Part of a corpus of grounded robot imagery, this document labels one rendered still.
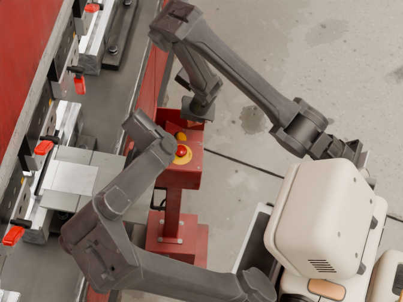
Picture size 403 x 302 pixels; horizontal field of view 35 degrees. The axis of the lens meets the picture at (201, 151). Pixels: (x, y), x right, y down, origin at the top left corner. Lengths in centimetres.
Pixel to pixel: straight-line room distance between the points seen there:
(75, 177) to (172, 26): 51
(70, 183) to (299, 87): 174
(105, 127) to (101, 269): 94
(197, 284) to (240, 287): 12
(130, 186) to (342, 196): 40
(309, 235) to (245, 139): 176
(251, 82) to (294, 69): 184
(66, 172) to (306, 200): 67
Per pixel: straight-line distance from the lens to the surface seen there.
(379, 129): 311
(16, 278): 169
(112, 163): 166
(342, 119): 309
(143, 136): 138
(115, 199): 100
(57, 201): 162
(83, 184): 163
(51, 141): 138
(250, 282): 120
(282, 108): 141
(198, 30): 134
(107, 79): 197
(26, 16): 122
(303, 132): 143
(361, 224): 128
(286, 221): 123
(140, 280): 100
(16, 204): 134
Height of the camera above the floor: 243
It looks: 58 degrees down
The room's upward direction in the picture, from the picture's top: 8 degrees clockwise
